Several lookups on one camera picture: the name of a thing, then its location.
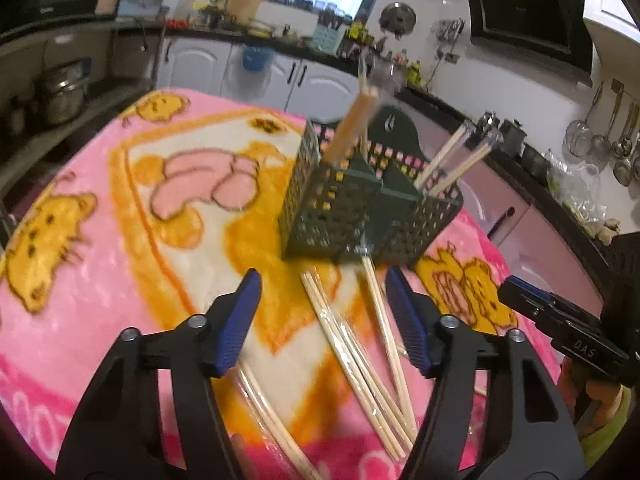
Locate chopsticks long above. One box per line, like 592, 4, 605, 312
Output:
300, 271, 413, 460

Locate blue knife block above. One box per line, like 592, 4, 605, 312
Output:
310, 24, 345, 55

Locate hanging steel ladle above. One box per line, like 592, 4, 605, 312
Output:
591, 92, 623, 165

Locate hanging steel pot lid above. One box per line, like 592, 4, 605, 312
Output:
378, 2, 416, 39

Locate steel kettle pot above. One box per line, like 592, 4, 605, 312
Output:
499, 119, 527, 158

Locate yellow green sleeve forearm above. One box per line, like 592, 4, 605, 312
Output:
580, 387, 631, 469

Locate black range hood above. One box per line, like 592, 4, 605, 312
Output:
468, 0, 593, 87

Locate light blue storage box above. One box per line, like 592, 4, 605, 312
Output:
117, 0, 164, 18

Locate pink cartoon blanket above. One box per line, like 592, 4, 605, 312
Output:
0, 86, 561, 480

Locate chopsticks crossing diagonal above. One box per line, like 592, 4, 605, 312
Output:
427, 129, 503, 197

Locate white upper cabinet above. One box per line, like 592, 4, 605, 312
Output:
584, 0, 639, 42

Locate dark green utensil caddy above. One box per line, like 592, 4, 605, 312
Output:
279, 105, 463, 266

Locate hanging wire skimmer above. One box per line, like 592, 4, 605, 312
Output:
563, 84, 603, 159

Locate person left hand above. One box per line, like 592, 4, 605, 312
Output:
230, 434, 259, 480

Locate plastic bag of vegetables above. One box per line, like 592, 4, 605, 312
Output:
544, 150, 606, 238

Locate blue bag on cabinet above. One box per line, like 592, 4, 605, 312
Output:
242, 46, 274, 73

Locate small steel teapot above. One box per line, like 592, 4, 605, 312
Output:
476, 112, 500, 136

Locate person right hand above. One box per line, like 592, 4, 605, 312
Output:
556, 358, 624, 439

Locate stacked steel pots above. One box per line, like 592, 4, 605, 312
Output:
36, 58, 92, 126

